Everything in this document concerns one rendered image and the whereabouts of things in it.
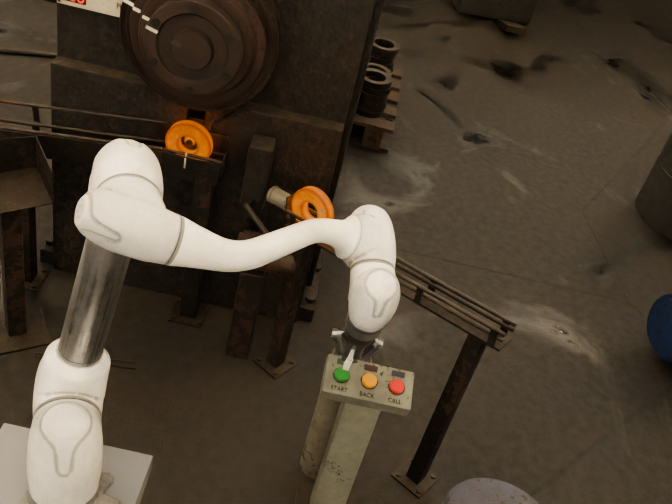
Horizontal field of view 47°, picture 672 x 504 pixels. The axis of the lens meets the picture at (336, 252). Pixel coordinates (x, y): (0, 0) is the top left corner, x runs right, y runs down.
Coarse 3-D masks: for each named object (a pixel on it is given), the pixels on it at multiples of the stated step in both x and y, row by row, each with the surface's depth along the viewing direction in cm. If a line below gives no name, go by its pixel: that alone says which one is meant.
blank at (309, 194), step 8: (296, 192) 244; (304, 192) 242; (312, 192) 239; (320, 192) 240; (296, 200) 245; (304, 200) 243; (312, 200) 241; (320, 200) 238; (328, 200) 240; (296, 208) 247; (304, 208) 246; (320, 208) 240; (328, 208) 239; (304, 216) 246; (312, 216) 248; (320, 216) 241; (328, 216) 239
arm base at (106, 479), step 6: (102, 474) 189; (108, 474) 190; (102, 480) 187; (108, 480) 188; (102, 486) 186; (108, 486) 188; (96, 492) 181; (102, 492) 183; (24, 498) 179; (30, 498) 176; (96, 498) 181; (102, 498) 182; (108, 498) 182; (114, 498) 183
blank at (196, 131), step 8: (184, 120) 250; (176, 128) 250; (184, 128) 249; (192, 128) 249; (200, 128) 249; (168, 136) 252; (176, 136) 251; (192, 136) 250; (200, 136) 250; (208, 136) 251; (168, 144) 254; (176, 144) 253; (200, 144) 252; (208, 144) 251; (192, 152) 255; (200, 152) 253; (208, 152) 253
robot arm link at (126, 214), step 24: (96, 192) 142; (120, 192) 144; (144, 192) 147; (96, 216) 140; (120, 216) 141; (144, 216) 143; (168, 216) 146; (96, 240) 142; (120, 240) 142; (144, 240) 143; (168, 240) 145
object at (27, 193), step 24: (0, 144) 237; (24, 144) 241; (0, 168) 242; (24, 168) 247; (48, 168) 232; (0, 192) 236; (24, 192) 238; (48, 192) 238; (0, 216) 239; (0, 240) 248; (24, 288) 260; (0, 312) 277; (24, 312) 266; (0, 336) 269; (24, 336) 271; (48, 336) 273
